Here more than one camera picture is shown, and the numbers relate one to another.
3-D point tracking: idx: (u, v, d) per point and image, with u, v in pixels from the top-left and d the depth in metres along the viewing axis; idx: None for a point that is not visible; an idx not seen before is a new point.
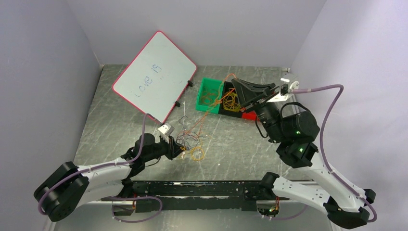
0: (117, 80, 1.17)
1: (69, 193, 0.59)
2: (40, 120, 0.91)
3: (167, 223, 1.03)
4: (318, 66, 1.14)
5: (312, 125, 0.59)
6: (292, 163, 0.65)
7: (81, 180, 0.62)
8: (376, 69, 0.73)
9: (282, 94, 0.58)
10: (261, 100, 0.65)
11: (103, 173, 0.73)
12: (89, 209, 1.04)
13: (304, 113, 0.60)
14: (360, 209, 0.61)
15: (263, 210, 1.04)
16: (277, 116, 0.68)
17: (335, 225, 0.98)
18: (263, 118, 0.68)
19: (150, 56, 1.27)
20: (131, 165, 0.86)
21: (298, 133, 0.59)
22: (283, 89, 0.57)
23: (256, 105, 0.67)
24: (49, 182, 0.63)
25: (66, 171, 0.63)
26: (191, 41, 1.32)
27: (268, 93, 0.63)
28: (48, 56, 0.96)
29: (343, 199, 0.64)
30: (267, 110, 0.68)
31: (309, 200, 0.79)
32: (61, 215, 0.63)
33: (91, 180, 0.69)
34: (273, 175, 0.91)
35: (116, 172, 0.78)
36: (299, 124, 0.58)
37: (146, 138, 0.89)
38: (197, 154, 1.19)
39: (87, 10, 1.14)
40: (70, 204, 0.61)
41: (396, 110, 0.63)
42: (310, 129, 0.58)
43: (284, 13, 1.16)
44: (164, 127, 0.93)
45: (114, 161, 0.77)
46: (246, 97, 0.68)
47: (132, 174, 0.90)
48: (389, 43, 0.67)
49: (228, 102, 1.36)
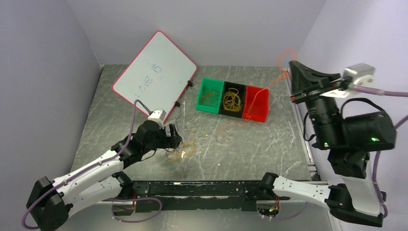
0: (117, 80, 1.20)
1: (47, 211, 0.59)
2: (40, 120, 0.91)
3: (167, 223, 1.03)
4: (318, 66, 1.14)
5: (392, 131, 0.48)
6: (342, 171, 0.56)
7: (56, 198, 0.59)
8: (377, 68, 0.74)
9: (339, 88, 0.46)
10: (314, 92, 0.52)
11: (85, 180, 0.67)
12: (89, 209, 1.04)
13: (383, 116, 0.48)
14: (379, 214, 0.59)
15: (263, 210, 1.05)
16: (334, 115, 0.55)
17: (336, 224, 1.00)
18: (316, 113, 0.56)
19: (151, 57, 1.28)
20: (122, 157, 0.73)
21: (376, 139, 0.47)
22: (344, 83, 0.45)
23: (307, 99, 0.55)
24: (31, 198, 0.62)
25: (42, 188, 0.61)
26: (190, 41, 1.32)
27: (325, 84, 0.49)
28: (48, 56, 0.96)
29: (368, 204, 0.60)
30: (321, 104, 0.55)
31: (310, 197, 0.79)
32: (53, 226, 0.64)
33: (71, 191, 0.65)
34: (272, 175, 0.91)
35: (105, 172, 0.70)
36: (379, 130, 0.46)
37: (149, 124, 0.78)
38: (188, 150, 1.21)
39: (86, 10, 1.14)
40: (55, 218, 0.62)
41: (399, 110, 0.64)
42: (391, 137, 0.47)
43: (285, 12, 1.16)
44: (157, 112, 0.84)
45: (98, 160, 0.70)
46: (296, 83, 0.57)
47: (128, 163, 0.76)
48: (391, 44, 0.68)
49: (228, 102, 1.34)
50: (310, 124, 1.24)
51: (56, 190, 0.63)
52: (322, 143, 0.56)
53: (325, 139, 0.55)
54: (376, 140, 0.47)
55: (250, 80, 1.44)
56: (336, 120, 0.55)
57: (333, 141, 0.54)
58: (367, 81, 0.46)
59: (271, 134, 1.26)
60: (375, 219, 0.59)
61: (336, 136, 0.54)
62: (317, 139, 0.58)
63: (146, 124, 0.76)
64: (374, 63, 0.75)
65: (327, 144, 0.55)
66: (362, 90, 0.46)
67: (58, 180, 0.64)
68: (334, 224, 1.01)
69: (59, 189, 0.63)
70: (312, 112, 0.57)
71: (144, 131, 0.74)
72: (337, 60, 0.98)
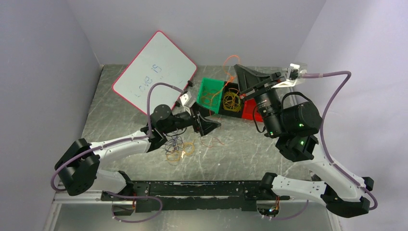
0: (117, 81, 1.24)
1: (81, 172, 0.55)
2: (40, 120, 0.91)
3: (167, 223, 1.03)
4: (318, 66, 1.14)
5: (316, 117, 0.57)
6: (293, 158, 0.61)
7: (92, 159, 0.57)
8: (377, 69, 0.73)
9: (290, 79, 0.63)
10: (266, 84, 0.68)
11: (118, 150, 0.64)
12: (89, 208, 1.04)
13: (306, 104, 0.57)
14: (361, 199, 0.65)
15: (263, 210, 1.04)
16: (277, 108, 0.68)
17: (335, 224, 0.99)
18: (264, 107, 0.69)
19: (151, 57, 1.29)
20: (149, 139, 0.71)
21: (301, 125, 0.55)
22: (293, 73, 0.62)
23: (257, 91, 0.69)
24: (65, 157, 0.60)
25: (78, 149, 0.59)
26: (190, 41, 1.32)
27: (274, 78, 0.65)
28: (48, 56, 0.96)
29: (347, 191, 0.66)
30: (267, 98, 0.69)
31: (306, 194, 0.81)
32: (79, 190, 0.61)
33: (105, 158, 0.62)
34: (272, 175, 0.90)
35: (133, 147, 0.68)
36: (301, 116, 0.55)
37: (160, 110, 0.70)
38: (188, 150, 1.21)
39: (86, 10, 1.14)
40: (85, 180, 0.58)
41: (397, 110, 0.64)
42: (314, 121, 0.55)
43: (284, 13, 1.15)
44: (184, 97, 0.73)
45: (131, 135, 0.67)
46: (249, 82, 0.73)
47: (153, 147, 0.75)
48: (389, 45, 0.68)
49: (228, 102, 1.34)
50: None
51: (92, 152, 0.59)
52: (269, 133, 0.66)
53: (272, 128, 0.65)
54: (301, 126, 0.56)
55: None
56: (278, 112, 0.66)
57: (277, 129, 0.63)
58: (304, 72, 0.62)
59: (259, 127, 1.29)
60: (359, 205, 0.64)
61: (279, 125, 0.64)
62: (266, 130, 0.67)
63: (158, 112, 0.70)
64: (373, 64, 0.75)
65: (273, 133, 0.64)
66: (308, 77, 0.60)
67: (94, 144, 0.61)
68: (334, 223, 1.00)
69: (96, 151, 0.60)
70: (261, 106, 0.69)
71: (156, 121, 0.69)
72: (337, 60, 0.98)
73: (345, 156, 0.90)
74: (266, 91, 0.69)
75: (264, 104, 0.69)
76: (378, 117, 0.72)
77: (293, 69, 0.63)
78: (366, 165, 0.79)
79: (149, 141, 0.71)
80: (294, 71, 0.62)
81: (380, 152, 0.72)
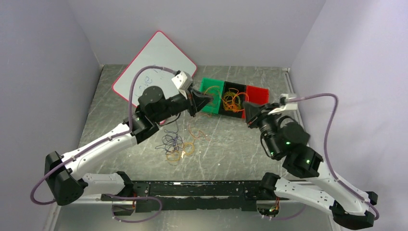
0: (117, 81, 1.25)
1: (59, 186, 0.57)
2: (40, 121, 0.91)
3: (167, 223, 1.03)
4: (318, 67, 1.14)
5: (302, 133, 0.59)
6: (299, 175, 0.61)
7: (64, 174, 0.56)
8: (378, 70, 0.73)
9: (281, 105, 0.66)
10: (263, 111, 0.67)
11: (95, 156, 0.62)
12: (89, 208, 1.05)
13: (290, 124, 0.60)
14: (365, 212, 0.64)
15: (263, 210, 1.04)
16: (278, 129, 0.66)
17: (335, 224, 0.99)
18: (265, 130, 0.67)
19: (151, 57, 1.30)
20: (134, 132, 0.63)
21: (288, 143, 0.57)
22: (282, 99, 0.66)
23: (258, 118, 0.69)
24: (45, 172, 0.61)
25: (51, 163, 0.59)
26: (190, 40, 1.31)
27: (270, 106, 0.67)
28: (48, 56, 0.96)
29: (351, 205, 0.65)
30: (268, 122, 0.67)
31: (313, 202, 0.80)
32: (71, 199, 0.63)
33: (82, 168, 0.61)
34: (272, 175, 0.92)
35: (114, 147, 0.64)
36: (286, 136, 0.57)
37: (149, 94, 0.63)
38: (188, 150, 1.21)
39: (86, 10, 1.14)
40: (67, 192, 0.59)
41: (397, 111, 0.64)
42: (300, 138, 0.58)
43: (284, 13, 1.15)
44: (178, 79, 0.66)
45: (108, 135, 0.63)
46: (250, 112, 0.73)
47: (142, 138, 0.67)
48: (389, 46, 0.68)
49: (228, 102, 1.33)
50: (310, 124, 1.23)
51: (65, 166, 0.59)
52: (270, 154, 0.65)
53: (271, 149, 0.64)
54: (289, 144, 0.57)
55: (250, 80, 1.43)
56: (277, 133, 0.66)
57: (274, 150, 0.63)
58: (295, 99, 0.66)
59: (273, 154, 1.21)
60: (364, 219, 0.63)
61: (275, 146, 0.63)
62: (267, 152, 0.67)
63: (147, 95, 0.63)
64: (374, 65, 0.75)
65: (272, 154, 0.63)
66: (294, 101, 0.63)
67: (67, 156, 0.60)
68: (334, 224, 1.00)
69: (69, 165, 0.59)
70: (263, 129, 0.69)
71: (145, 105, 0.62)
72: (337, 60, 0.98)
73: (346, 156, 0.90)
74: (264, 117, 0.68)
75: (264, 127, 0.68)
76: (379, 118, 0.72)
77: (283, 96, 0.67)
78: (365, 166, 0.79)
79: (133, 135, 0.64)
80: (282, 98, 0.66)
81: (379, 152, 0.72)
